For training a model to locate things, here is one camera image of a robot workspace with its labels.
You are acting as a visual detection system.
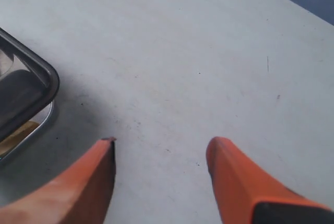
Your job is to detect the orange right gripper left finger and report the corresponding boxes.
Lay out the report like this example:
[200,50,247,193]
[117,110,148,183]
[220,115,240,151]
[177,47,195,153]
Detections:
[1,137,116,223]

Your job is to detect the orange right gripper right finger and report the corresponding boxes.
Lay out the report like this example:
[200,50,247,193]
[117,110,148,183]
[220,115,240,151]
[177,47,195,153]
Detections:
[206,137,333,224]

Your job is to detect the yellow toy cheese wedge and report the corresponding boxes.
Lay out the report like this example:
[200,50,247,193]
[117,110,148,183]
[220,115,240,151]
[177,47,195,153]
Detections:
[1,121,39,153]

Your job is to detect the smoky transparent container lid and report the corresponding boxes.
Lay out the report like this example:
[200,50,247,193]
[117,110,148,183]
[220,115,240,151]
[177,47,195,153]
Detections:
[1,29,60,141]

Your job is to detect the stainless steel lunch box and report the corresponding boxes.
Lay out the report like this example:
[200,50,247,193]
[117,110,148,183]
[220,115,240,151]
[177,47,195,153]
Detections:
[1,101,55,166]

